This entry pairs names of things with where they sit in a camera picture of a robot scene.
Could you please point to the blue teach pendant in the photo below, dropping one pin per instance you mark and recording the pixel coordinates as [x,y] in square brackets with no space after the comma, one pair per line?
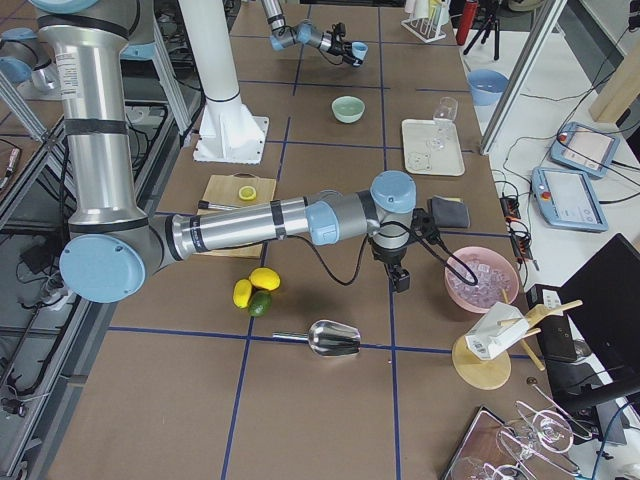
[584,148]
[567,200]

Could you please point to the clear wine glass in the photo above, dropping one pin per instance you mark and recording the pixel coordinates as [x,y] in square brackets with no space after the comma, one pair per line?
[441,130]

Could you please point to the grey folded cloth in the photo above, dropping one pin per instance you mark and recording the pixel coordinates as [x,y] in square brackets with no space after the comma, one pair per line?
[449,213]

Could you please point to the black tripod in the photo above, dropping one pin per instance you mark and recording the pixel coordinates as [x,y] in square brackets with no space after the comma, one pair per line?
[490,26]

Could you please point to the black tray with glasses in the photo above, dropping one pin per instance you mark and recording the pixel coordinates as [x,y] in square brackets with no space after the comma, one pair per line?
[478,455]

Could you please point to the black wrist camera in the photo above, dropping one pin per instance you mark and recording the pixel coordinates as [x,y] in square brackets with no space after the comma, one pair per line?
[423,227]

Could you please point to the steel ice scoop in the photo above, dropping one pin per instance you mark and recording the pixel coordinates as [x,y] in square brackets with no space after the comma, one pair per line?
[327,338]

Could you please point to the upside down wine glass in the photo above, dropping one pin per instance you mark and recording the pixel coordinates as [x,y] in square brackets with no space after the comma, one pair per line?
[547,429]

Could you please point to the green lime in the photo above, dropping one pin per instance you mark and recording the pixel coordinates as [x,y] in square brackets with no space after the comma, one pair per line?
[260,303]

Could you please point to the white paper carton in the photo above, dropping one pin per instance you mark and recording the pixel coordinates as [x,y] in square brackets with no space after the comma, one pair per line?
[497,330]

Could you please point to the far blue teach pendant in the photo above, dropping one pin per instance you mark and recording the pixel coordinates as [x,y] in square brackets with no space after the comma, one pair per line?
[584,148]

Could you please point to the yellow lemon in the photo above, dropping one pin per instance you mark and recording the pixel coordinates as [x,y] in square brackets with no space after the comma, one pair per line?
[265,278]
[242,293]

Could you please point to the near blue teach pendant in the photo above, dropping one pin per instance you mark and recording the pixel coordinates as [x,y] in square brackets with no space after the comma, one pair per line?
[567,200]

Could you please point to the green ceramic bowl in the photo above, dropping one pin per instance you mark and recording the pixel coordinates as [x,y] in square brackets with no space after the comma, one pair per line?
[348,109]

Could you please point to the pink bowl with ice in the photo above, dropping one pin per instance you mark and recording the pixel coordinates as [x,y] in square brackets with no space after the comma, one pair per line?
[476,278]

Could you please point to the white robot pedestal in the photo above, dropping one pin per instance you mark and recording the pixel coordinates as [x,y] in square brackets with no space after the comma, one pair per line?
[228,132]

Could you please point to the half lemon slice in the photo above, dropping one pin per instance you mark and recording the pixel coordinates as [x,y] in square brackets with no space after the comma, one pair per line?
[247,193]

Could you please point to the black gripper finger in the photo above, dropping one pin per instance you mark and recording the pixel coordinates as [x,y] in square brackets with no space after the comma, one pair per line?
[399,278]

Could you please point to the aluminium frame post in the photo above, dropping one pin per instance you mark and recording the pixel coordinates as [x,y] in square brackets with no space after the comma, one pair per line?
[543,26]

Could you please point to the white wire cup rack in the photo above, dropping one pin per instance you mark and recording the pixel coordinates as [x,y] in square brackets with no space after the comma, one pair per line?
[426,19]

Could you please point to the blue bowl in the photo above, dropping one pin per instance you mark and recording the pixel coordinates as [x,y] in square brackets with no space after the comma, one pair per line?
[486,86]

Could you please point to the cream bear tray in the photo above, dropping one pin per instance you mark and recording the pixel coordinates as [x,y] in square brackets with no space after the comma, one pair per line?
[418,159]

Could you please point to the steel muddler black tip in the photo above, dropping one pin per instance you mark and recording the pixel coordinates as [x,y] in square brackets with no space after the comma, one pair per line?
[207,205]

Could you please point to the light blue plastic cup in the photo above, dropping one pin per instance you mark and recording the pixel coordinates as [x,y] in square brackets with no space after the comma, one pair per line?
[359,50]

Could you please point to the wooden stand round base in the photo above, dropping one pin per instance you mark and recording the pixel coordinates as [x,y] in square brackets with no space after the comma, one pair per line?
[493,374]

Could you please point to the black monitor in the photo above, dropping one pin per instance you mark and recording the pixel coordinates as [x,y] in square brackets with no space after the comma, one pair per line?
[608,320]

